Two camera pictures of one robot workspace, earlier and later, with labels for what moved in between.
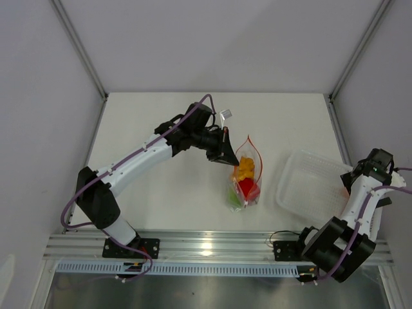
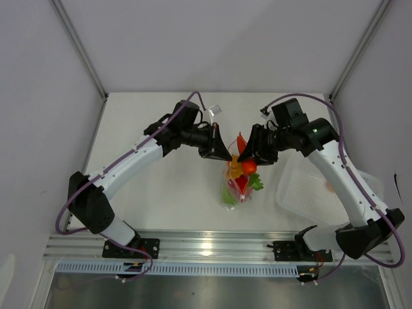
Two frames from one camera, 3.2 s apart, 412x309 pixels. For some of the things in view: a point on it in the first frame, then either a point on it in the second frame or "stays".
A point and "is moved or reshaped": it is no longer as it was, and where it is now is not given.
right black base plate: x=287 y=251 stays
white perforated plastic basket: x=311 y=184 stays
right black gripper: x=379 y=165 -> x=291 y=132
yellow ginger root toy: x=246 y=168 -> x=236 y=170
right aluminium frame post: x=378 y=16 stays
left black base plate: x=151 y=246 stays
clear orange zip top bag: x=245 y=184 is moved or reshaped
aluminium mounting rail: x=188 y=247 stays
